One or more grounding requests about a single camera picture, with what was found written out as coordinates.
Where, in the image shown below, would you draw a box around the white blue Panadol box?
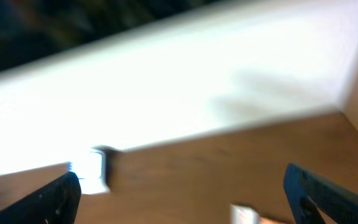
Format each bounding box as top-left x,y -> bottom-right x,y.
231,205 -> 260,224

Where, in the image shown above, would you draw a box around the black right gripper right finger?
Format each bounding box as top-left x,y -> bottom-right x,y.
283,164 -> 358,224

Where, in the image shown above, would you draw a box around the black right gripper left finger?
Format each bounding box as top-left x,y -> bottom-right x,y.
0,172 -> 81,224

